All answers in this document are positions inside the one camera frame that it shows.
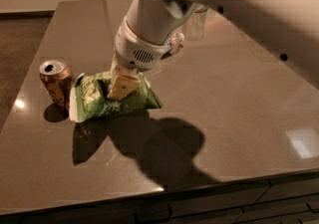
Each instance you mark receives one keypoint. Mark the clear glass cup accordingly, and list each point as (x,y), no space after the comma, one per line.
(194,26)

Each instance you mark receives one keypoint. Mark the clear plastic water bottle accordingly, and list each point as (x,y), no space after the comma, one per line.
(173,45)

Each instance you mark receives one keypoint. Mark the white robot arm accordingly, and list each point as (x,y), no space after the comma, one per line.
(288,29)

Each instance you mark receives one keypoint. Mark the orange soda can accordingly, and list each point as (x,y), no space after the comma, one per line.
(58,79)

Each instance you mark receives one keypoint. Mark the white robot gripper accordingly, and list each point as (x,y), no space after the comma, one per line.
(133,50)

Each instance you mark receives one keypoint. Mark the green jalapeno chip bag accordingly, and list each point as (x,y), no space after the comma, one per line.
(88,98)

